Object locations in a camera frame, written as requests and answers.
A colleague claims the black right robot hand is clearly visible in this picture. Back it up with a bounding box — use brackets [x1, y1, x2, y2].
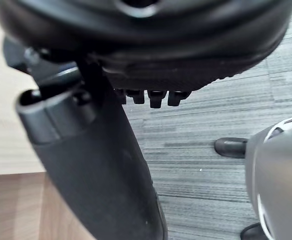
[0, 0, 292, 240]

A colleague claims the light wooden cabinet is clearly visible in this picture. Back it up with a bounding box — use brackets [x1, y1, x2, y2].
[0, 0, 93, 240]

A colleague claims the dark robot foot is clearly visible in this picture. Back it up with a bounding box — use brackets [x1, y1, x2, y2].
[240, 222, 268, 240]
[214, 137, 248, 159]

